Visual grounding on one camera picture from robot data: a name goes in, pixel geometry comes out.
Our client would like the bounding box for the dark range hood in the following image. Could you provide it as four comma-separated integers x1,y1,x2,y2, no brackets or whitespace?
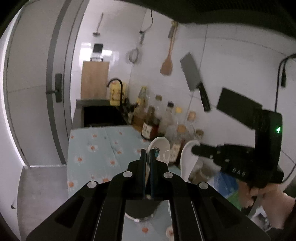
125,0,296,31

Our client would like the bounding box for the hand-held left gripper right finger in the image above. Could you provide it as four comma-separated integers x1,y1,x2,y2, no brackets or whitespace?
148,150,271,241

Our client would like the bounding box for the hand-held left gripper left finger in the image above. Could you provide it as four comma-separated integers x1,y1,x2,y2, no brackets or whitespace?
25,149,147,241

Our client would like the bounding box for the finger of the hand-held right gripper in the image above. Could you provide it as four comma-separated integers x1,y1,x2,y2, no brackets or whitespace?
191,143,220,163

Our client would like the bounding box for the hanging metal ladle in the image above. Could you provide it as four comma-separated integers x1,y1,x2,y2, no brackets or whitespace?
92,13,104,37

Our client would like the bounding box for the thick black power cable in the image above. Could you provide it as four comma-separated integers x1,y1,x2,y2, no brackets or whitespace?
274,53,296,112

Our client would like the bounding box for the row of condiment bottles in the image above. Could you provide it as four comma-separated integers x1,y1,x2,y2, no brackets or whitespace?
133,86,205,163

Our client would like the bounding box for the wooden cutting board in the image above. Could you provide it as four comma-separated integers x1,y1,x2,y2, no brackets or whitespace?
80,61,110,100

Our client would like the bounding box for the yellow dish soap bottle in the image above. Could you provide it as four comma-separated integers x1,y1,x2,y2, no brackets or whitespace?
109,82,127,106

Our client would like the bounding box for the person's right forearm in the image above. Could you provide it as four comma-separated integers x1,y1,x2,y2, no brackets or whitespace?
261,189,295,230

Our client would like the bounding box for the blue white salt bag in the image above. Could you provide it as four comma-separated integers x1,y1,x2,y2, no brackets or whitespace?
214,173,239,197

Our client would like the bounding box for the hanging wooden spatula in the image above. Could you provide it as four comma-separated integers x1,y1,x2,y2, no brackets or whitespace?
160,21,178,76

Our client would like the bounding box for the thin black wire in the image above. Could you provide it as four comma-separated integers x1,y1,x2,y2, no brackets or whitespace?
139,9,154,34

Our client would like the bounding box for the green sugar bag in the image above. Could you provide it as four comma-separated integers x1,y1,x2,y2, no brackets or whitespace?
225,191,242,211

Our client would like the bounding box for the black curved faucet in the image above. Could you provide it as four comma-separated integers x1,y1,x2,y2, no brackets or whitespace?
106,78,127,116

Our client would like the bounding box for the plain white ceramic spoon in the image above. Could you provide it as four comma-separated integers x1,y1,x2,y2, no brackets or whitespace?
180,140,201,183

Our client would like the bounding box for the hanging metal strainer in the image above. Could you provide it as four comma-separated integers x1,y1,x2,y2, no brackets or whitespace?
127,30,145,64

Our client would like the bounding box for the hanging steel cleaver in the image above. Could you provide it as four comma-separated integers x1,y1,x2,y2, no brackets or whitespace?
180,52,212,113

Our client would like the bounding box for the steel kitchen sink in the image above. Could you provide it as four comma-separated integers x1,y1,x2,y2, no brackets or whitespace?
76,98,129,128

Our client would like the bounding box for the grey door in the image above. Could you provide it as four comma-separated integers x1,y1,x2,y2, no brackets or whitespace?
7,0,91,168

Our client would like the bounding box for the black rectangular wall board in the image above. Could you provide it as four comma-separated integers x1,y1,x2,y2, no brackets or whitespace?
216,87,263,130

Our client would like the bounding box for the black door handle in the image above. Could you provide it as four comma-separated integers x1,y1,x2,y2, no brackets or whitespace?
46,73,62,103

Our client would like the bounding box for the black cylindrical utensil holder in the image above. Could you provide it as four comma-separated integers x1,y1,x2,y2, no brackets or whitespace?
124,199,160,223

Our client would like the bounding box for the light blue daisy tablecloth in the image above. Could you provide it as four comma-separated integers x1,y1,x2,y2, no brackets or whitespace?
67,126,185,241

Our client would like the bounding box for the person's right hand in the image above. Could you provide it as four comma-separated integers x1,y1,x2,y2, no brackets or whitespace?
239,183,267,209

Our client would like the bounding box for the clear plastic spice jar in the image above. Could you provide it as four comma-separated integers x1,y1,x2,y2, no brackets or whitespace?
188,160,215,184

